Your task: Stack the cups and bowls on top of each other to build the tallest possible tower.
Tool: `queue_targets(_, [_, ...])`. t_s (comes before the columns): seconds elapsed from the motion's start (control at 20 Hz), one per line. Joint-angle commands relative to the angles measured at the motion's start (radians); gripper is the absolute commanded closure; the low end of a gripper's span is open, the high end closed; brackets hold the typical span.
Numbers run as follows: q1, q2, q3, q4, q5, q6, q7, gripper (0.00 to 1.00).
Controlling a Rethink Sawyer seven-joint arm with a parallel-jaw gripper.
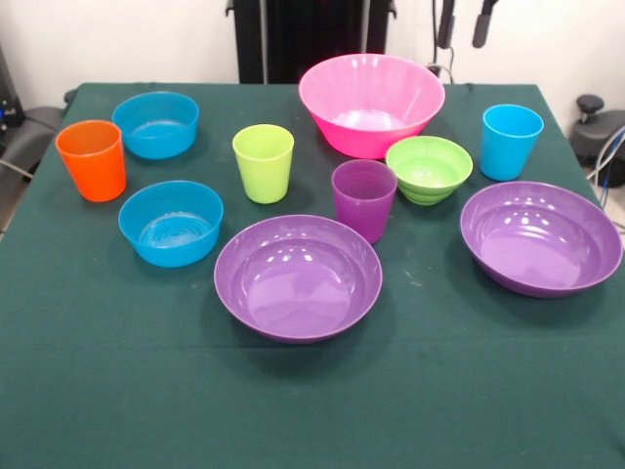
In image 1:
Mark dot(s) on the lime green cup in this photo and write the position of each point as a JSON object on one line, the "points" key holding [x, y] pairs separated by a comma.
{"points": [[263, 178]]}

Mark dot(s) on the purple cup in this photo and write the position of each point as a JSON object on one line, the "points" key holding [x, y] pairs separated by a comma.
{"points": [[363, 215]]}

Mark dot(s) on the purple bowl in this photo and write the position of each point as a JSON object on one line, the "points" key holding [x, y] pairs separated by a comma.
{"points": [[298, 288], [537, 244]]}

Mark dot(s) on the dark grey base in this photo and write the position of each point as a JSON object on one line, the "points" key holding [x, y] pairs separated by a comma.
{"points": [[598, 139]]}

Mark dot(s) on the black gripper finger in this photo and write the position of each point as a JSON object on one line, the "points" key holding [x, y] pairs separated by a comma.
{"points": [[446, 27], [481, 29]]}

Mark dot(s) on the large pink bowl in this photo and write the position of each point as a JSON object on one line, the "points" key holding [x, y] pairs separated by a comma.
{"points": [[342, 83]]}

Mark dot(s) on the black equipment box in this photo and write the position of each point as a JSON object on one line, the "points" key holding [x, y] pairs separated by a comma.
{"points": [[7, 98]]}

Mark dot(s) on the dark green tablecloth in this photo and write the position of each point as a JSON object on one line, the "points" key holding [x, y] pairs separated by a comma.
{"points": [[312, 400]]}

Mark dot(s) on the grey chair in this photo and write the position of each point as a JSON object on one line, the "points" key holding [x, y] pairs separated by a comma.
{"points": [[34, 132]]}

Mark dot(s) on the orange cup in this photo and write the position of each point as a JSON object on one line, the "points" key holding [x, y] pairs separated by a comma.
{"points": [[95, 173]]}

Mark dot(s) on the blue bowl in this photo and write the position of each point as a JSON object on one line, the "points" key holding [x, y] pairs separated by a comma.
{"points": [[171, 251], [156, 141]]}

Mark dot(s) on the black knob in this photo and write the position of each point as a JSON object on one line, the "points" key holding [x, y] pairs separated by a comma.
{"points": [[590, 103]]}

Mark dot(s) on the blue cup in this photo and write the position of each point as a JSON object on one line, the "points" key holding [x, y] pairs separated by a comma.
{"points": [[508, 151]]}

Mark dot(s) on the green ribbed bowl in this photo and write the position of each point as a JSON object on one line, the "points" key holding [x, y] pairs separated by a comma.
{"points": [[420, 188]]}

